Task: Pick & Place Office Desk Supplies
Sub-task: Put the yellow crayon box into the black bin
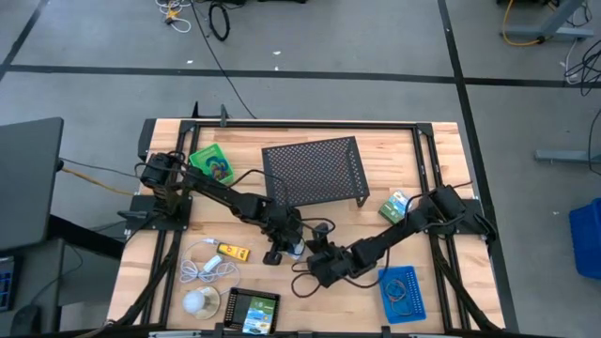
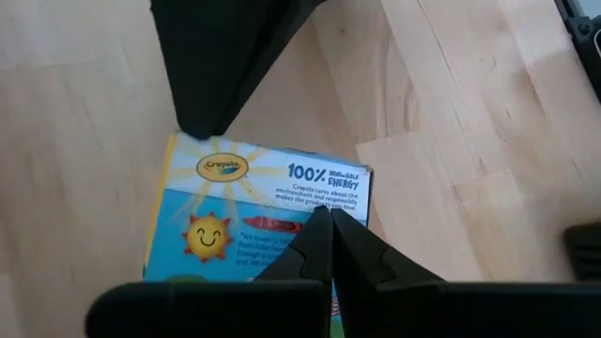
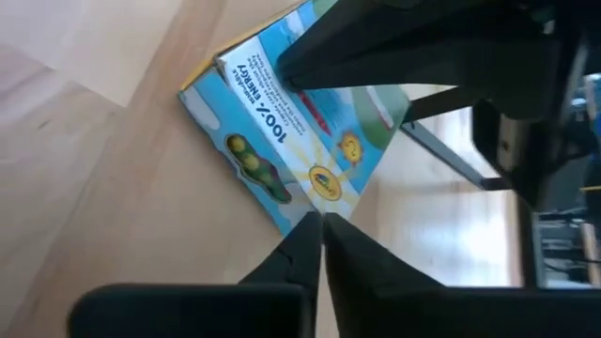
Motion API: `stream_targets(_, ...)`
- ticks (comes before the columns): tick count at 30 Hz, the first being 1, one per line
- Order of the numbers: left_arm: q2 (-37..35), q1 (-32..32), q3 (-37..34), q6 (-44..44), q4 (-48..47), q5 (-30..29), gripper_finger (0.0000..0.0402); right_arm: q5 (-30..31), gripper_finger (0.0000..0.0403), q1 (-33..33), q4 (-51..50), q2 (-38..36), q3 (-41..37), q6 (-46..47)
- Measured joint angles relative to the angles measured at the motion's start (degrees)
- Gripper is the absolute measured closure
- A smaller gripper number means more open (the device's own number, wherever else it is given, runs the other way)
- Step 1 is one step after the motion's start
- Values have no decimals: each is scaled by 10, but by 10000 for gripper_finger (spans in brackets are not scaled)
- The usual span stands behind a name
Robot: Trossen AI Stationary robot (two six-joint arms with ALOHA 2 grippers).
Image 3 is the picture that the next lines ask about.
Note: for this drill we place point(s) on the green blue crayon box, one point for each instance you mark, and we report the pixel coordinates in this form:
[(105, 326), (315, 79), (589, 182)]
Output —
[(282, 136)]

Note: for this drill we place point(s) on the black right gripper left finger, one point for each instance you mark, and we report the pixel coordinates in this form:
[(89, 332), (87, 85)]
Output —
[(211, 314)]

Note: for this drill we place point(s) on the black perforated metal riser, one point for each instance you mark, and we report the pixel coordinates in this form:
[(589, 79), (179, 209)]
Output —
[(446, 152)]

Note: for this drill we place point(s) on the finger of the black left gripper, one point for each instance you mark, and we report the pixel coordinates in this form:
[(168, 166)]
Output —
[(399, 42)]

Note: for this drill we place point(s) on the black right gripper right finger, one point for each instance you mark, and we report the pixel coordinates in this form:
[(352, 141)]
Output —
[(422, 314)]

